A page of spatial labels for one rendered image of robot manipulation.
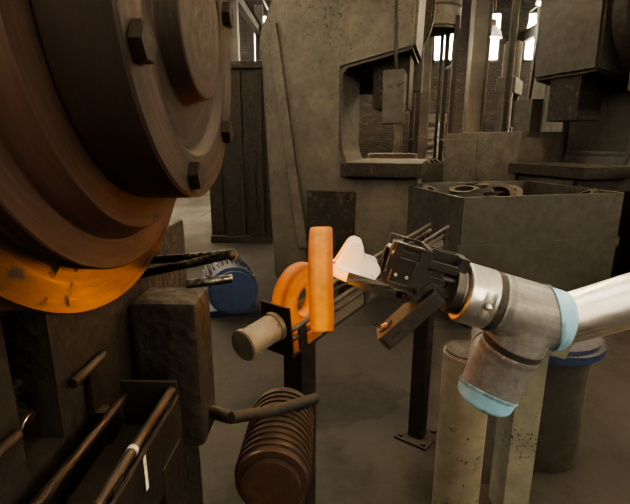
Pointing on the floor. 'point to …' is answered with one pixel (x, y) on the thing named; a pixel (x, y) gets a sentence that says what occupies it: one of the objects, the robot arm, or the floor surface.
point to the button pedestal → (518, 443)
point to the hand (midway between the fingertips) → (322, 266)
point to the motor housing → (276, 454)
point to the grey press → (597, 106)
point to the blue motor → (220, 299)
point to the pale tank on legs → (451, 20)
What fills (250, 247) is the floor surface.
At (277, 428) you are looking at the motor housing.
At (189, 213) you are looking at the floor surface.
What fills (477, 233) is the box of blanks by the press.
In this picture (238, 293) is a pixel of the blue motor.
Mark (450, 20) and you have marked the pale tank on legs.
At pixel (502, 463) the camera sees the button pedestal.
